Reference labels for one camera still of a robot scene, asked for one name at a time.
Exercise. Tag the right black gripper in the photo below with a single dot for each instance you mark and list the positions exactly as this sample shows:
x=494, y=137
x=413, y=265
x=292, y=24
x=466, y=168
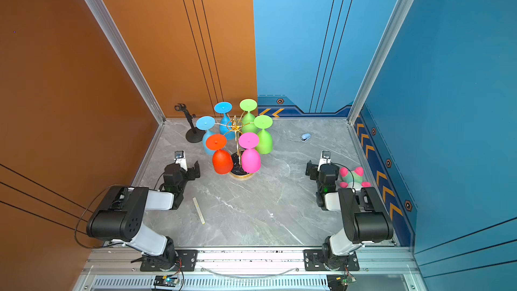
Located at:
x=311, y=170

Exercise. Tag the red wine glass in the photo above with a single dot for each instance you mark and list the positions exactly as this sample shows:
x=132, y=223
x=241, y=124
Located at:
x=221, y=159

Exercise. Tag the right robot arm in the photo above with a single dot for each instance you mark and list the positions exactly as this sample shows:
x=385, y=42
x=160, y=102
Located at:
x=364, y=217

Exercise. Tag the magenta wine glass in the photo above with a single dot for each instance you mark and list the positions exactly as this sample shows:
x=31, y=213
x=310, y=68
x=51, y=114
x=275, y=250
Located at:
x=250, y=159

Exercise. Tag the green wine glass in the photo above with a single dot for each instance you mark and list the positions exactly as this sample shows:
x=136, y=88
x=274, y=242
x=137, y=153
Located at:
x=265, y=145
x=248, y=106

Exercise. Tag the front blue wine glass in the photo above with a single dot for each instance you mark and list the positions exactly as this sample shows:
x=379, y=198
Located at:
x=205, y=124

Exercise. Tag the aluminium front rail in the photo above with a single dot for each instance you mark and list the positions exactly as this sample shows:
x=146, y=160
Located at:
x=253, y=268

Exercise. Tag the right circuit board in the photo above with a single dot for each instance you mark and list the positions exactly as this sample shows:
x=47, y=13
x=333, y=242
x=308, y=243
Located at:
x=340, y=282

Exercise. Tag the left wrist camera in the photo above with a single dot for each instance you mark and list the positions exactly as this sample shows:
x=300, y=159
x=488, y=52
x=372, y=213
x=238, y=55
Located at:
x=180, y=159

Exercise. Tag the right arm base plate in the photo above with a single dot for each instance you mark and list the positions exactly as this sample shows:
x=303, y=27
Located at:
x=315, y=260

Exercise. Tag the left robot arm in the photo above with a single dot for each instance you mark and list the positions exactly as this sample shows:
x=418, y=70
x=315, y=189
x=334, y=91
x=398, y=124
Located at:
x=119, y=219

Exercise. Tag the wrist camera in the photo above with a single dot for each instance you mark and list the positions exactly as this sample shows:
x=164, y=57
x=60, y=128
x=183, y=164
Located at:
x=180, y=159
x=325, y=158

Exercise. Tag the plush toy pink green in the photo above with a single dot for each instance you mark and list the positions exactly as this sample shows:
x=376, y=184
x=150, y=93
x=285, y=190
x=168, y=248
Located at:
x=354, y=179

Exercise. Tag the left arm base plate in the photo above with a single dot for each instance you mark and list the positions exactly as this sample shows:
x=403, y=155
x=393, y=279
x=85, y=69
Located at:
x=184, y=260

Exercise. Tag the left circuit board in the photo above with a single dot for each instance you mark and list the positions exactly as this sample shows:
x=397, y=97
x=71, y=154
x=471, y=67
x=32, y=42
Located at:
x=166, y=282

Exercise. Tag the gold wine glass rack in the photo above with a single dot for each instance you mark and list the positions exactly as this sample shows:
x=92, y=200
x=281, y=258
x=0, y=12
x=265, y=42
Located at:
x=238, y=171

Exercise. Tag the blue wine glass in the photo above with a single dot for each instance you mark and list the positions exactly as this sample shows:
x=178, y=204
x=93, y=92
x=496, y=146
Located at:
x=205, y=124
x=225, y=125

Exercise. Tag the wooden ruler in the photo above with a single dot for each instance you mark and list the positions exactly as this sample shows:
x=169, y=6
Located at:
x=199, y=212

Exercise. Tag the small blue toy car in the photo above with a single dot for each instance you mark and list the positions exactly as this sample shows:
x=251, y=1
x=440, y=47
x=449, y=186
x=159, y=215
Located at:
x=306, y=137

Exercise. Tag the black phone stand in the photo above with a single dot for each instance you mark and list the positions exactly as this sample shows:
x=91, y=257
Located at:
x=193, y=135

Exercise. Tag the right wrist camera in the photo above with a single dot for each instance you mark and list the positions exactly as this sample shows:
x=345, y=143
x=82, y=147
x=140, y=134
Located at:
x=325, y=158

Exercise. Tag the rear blue wine glass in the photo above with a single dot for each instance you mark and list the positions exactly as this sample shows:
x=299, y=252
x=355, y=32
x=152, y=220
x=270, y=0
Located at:
x=225, y=125

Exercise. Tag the circuit board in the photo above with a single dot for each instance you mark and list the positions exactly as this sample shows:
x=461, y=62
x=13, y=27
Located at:
x=340, y=282
x=166, y=282

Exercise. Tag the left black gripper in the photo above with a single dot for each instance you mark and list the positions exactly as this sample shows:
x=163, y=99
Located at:
x=192, y=171

